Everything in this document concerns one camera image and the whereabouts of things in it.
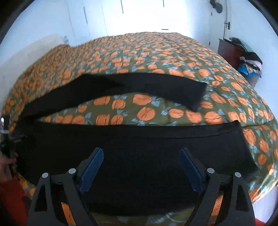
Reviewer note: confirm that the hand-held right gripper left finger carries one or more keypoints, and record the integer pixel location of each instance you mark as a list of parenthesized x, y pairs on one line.
[(92, 171)]

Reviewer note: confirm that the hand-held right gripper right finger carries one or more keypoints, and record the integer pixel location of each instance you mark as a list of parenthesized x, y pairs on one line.
[(192, 171)]

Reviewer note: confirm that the black pants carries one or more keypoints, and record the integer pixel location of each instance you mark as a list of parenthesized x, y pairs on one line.
[(134, 147)]

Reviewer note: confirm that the person's left hand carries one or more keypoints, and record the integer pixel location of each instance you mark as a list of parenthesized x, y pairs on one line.
[(4, 168)]

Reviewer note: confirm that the red cloth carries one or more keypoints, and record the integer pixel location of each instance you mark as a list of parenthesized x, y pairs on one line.
[(10, 202), (260, 222)]

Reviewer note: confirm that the white pillow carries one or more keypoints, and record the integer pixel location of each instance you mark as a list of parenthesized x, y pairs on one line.
[(28, 54)]

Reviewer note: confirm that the orange floral green blanket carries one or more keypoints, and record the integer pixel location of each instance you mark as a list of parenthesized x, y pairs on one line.
[(173, 60)]

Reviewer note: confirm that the pile of mixed clothes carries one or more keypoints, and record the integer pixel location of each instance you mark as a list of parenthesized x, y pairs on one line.
[(252, 65)]

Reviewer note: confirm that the brown wooden cabinet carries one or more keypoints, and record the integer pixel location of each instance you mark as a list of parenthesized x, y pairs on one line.
[(230, 54)]

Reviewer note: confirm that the dark green cloth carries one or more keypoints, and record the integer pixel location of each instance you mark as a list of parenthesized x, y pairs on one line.
[(239, 42)]

